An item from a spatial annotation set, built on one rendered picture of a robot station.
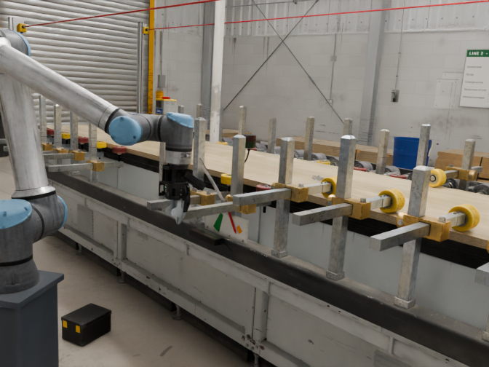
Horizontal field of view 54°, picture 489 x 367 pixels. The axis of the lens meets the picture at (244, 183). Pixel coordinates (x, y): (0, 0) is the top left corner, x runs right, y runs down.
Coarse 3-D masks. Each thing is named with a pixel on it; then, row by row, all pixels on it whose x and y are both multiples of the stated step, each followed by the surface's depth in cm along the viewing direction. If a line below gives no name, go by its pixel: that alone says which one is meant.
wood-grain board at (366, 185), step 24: (144, 144) 308; (216, 144) 331; (192, 168) 242; (216, 168) 235; (264, 168) 243; (312, 168) 252; (336, 168) 257; (360, 192) 198; (408, 192) 204; (432, 192) 207; (456, 192) 210; (384, 216) 165; (432, 216) 164; (480, 216) 169; (456, 240) 147; (480, 240) 142
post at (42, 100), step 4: (40, 96) 326; (40, 100) 327; (44, 100) 328; (40, 104) 328; (44, 104) 329; (40, 108) 328; (44, 108) 329; (40, 112) 329; (44, 112) 330; (40, 116) 329; (44, 116) 330; (40, 120) 330; (44, 120) 330; (40, 124) 331; (44, 124) 331; (40, 128) 332; (44, 128) 331; (40, 132) 332; (44, 132) 332; (40, 136) 333; (44, 136) 332; (40, 140) 333; (44, 140) 333
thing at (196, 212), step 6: (216, 204) 181; (222, 204) 181; (228, 204) 182; (258, 204) 193; (264, 204) 195; (270, 204) 197; (192, 210) 170; (198, 210) 172; (204, 210) 174; (210, 210) 176; (216, 210) 178; (222, 210) 180; (228, 210) 182; (234, 210) 184; (186, 216) 169; (192, 216) 171; (198, 216) 173
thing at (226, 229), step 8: (208, 216) 202; (216, 216) 198; (224, 216) 194; (232, 216) 190; (208, 224) 202; (224, 224) 194; (240, 224) 187; (216, 232) 199; (224, 232) 195; (232, 232) 191; (240, 240) 188
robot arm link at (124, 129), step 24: (0, 48) 150; (24, 72) 149; (48, 72) 150; (48, 96) 150; (72, 96) 148; (96, 96) 150; (96, 120) 148; (120, 120) 145; (144, 120) 154; (120, 144) 147
